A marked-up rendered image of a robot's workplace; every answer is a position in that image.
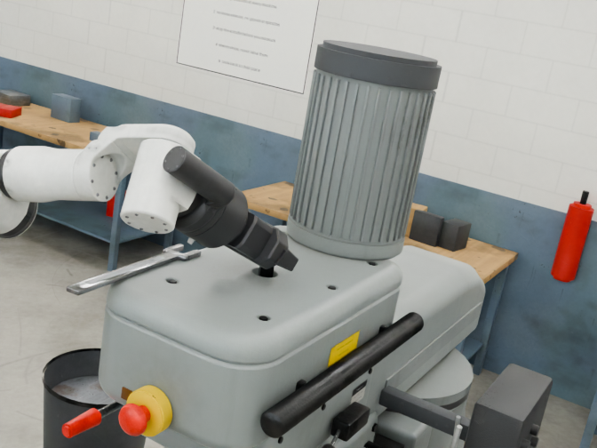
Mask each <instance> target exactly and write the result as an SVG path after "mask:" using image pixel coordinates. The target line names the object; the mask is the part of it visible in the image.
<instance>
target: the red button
mask: <svg viewBox="0 0 597 448"><path fill-rule="evenodd" d="M150 418H151V415H150V411H149V409H148V408H147V407H146V406H145V405H140V406H138V405H136V404H126V405H125V406H123V407H122V409H121V411H120V412H119V415H118V419H119V424H120V426H121V428H122V430H123V431H124V432H125V433H126V434H128V435H130V436H140V435H141V434H143V433H144V432H145V431H146V429H147V423H148V422H149V421H150Z"/></svg>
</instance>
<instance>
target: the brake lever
mask: <svg viewBox="0 0 597 448"><path fill-rule="evenodd" d="M123 406H124V405H122V404H119V403H118V402H117V401H114V402H113V403H111V404H108V405H106V406H104V407H103V408H101V409H99V410H97V409H95V408H91V409H90V410H88V411H86V412H84V413H82V414H80V415H79V416H77V417H75V418H74V419H72V420H70V421H69V422H67V423H65V424H64V425H63V426H62V433H63V435H64V436H65V437H67V438H70V437H73V436H76V435H78V434H80V433H82V432H84V431H86V430H88V429H90V428H93V427H95V426H98V425H99V424H100V423H101V418H103V417H105V416H107V415H109V414H110V413H112V412H114V411H116V410H118V409H120V408H122V407H123Z"/></svg>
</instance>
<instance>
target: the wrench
mask: <svg viewBox="0 0 597 448"><path fill-rule="evenodd" d="M183 249H184V245H183V244H175V245H173V246H170V247H167V248H166V249H163V253H162V254H159V255H157V256H155V257H152V258H149V259H146V260H142V261H139V262H136V263H133V264H131V265H128V266H126V267H123V268H119V269H116V270H113V271H110V272H107V273H105V274H102V275H99V276H95V277H93V278H90V279H87V280H84V281H82V282H79V283H76V284H71V285H69V286H67V292H70V293H73V294H74V295H77V296H79V295H81V294H84V293H87V292H90V291H93V290H96V289H99V288H100V287H103V286H106V285H109V284H112V283H115V282H118V281H120V280H123V279H125V278H128V277H130V276H135V275H137V274H139V273H142V272H145V271H148V270H150V269H152V268H157V267H159V266H162V265H164V264H167V263H169V262H172V261H175V260H183V261H185V260H191V259H193V258H196V257H199V256H201V251H199V250H193V251H190V252H186V253H184V254H183V253H180V252H181V251H183Z"/></svg>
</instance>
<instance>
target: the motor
mask: <svg viewBox="0 0 597 448"><path fill-rule="evenodd" d="M437 64H438V60H435V59H432V58H429V57H426V56H422V55H418V54H415V53H410V52H403V51H398V50H394V49H388V48H384V47H378V46H373V45H367V44H358V43H351V42H344V41H336V40H323V44H318V45H317V50H316V55H315V61H314V67H315V68H316V69H315V70H314V73H313V78H312V83H311V88H310V93H309V99H308V104H307V110H306V119H305V124H304V130H303V135H302V141H301V146H300V151H299V156H298V166H297V171H296V177H295V182H294V187H293V192H292V198H291V208H290V213H289V217H288V221H287V227H286V230H287V232H288V234H289V235H290V236H291V238H293V239H294V240H295V241H296V242H298V243H300V244H302V245H304V246H305V247H308V248H310V249H312V250H315V251H318V252H322V253H325V254H329V255H332V256H336V257H340V258H346V259H351V260H388V259H392V258H394V257H395V256H397V255H399V254H400V253H401V252H402V248H403V244H404V240H405V234H406V230H407V227H408V222H409V217H410V210H411V206H412V202H413V197H414V194H415V189H416V185H417V181H418V174H419V169H420V165H421V161H422V156H423V152H424V148H425V144H426V136H427V132H428V128H429V124H430V119H431V115H432V111H433V107H434V99H435V95H436V92H435V91H434V90H436V89H437V88H438V83H439V80H440V75H441V71H442V66H440V65H437Z"/></svg>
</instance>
